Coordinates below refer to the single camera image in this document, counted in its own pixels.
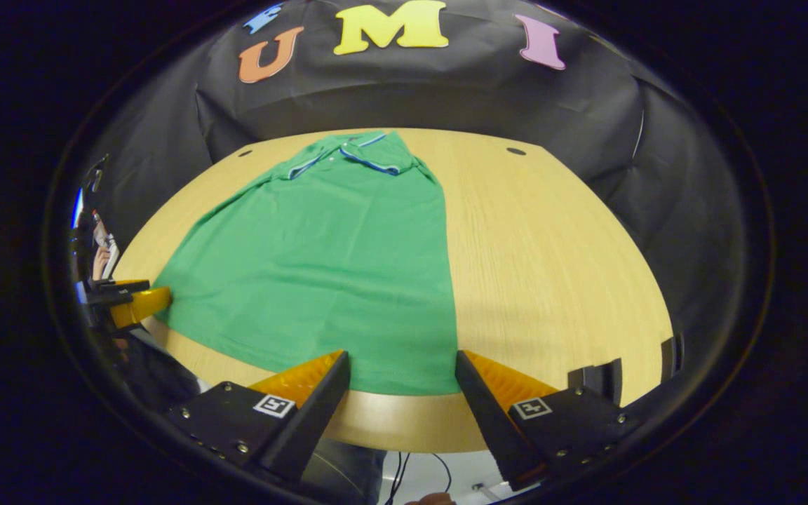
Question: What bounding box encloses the green T-shirt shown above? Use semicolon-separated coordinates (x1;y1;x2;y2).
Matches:
154;129;462;396

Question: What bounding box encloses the black bracket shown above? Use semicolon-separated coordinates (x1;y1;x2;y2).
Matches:
567;358;624;408
659;332;685;381

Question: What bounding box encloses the black backdrop cloth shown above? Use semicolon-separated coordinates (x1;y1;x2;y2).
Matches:
60;0;773;393

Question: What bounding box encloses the black cable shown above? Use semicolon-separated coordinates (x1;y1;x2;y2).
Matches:
383;452;412;505
432;453;454;493

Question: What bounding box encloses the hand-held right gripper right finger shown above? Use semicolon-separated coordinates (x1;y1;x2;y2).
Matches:
455;349;640;492

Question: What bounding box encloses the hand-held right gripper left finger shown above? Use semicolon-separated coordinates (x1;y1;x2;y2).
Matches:
166;349;351;485

